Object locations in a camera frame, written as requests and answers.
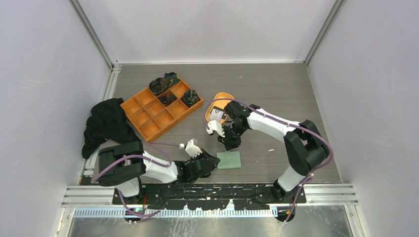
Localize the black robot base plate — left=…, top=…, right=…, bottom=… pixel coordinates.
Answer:
left=124, top=183, right=306, bottom=210

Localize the dark rolled sock left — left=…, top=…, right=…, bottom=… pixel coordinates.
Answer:
left=149, top=78, right=170, bottom=96

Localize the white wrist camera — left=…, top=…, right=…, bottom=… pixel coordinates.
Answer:
left=179, top=138, right=203, bottom=159
left=206, top=120, right=225, bottom=138

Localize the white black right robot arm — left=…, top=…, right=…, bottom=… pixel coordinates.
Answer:
left=218, top=101, right=331, bottom=203

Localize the silver card in tray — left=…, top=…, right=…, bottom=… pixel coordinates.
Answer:
left=208, top=108, right=224, bottom=123

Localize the green patterned rolled sock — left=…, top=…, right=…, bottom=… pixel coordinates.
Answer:
left=181, top=89, right=201, bottom=108

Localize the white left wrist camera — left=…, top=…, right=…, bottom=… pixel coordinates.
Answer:
left=179, top=138, right=203, bottom=159

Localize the orange wooden divider box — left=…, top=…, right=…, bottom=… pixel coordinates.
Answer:
left=121, top=79, right=204, bottom=142

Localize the dark rolled sock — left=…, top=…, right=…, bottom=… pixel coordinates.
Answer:
left=158, top=90, right=177, bottom=107
left=149, top=78, right=170, bottom=96
left=164, top=72, right=180, bottom=87

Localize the black card in tray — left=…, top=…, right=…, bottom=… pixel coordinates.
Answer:
left=213, top=106, right=227, bottom=119

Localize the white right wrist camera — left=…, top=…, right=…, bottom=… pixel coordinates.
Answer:
left=206, top=120, right=225, bottom=138

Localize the dark rolled sock centre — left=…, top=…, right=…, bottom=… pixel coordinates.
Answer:
left=158, top=90, right=177, bottom=107

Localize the aluminium frame rail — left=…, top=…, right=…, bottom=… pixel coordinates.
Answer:
left=61, top=184, right=359, bottom=219

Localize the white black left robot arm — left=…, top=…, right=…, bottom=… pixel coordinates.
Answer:
left=93, top=139, right=220, bottom=204

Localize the green card holder wallet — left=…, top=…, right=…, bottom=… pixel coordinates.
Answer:
left=216, top=151, right=242, bottom=169

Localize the yellow oval tray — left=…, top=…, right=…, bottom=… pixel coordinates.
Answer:
left=205, top=92, right=234, bottom=125

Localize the dark rolled sock top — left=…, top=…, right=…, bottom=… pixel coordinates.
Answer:
left=164, top=72, right=180, bottom=87

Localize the black cloth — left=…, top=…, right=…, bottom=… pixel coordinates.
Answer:
left=82, top=98, right=140, bottom=159

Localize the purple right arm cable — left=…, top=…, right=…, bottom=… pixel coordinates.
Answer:
left=202, top=98, right=334, bottom=223

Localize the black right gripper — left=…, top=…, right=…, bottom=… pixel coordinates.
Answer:
left=217, top=122, right=247, bottom=151

